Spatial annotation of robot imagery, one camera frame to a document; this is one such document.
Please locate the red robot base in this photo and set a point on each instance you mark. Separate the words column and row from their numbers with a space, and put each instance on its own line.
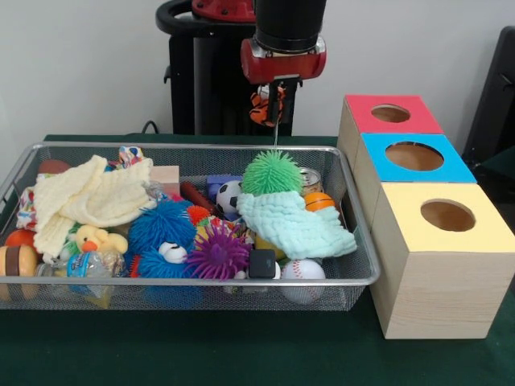
column 225, row 10

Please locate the green spiky ball with eyes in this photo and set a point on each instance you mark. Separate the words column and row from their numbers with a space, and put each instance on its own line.
column 271, row 173

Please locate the silver drink can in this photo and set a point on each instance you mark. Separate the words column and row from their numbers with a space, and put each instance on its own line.
column 313, row 181

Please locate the silver mesh bin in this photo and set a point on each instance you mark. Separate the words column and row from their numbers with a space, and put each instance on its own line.
column 120, row 146

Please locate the mint green cloth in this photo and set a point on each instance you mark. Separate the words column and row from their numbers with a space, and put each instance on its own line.
column 297, row 229

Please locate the black upright panel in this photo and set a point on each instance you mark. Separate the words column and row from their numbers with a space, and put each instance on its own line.
column 495, row 100

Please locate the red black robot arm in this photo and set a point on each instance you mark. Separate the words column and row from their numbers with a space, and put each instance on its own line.
column 289, row 20

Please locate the wooden box with three holes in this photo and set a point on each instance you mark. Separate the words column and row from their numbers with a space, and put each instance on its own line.
column 442, row 289

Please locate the blue spiky ball with eyes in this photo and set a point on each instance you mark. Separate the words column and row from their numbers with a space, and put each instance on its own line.
column 153, row 265

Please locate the small orange basketball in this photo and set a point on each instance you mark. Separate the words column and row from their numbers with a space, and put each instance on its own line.
column 320, row 201

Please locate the purple spiky ball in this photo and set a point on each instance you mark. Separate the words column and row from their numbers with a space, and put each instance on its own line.
column 219, row 253

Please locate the orange black striped tiger plush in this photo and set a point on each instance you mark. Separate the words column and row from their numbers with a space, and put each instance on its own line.
column 257, row 108

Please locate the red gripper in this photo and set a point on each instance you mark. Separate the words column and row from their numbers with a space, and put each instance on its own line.
column 285, row 66

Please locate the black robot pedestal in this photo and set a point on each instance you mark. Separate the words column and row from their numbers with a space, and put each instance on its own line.
column 217, row 80

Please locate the yellow plush duck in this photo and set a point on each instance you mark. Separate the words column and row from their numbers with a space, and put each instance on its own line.
column 96, row 239

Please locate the black white soccer ball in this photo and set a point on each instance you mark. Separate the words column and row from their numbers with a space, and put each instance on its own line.
column 228, row 197

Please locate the dark green table cloth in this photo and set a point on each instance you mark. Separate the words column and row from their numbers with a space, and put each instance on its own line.
column 503, row 161
column 241, row 354

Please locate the cream yellow cloth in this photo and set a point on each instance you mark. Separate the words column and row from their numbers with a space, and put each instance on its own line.
column 92, row 193

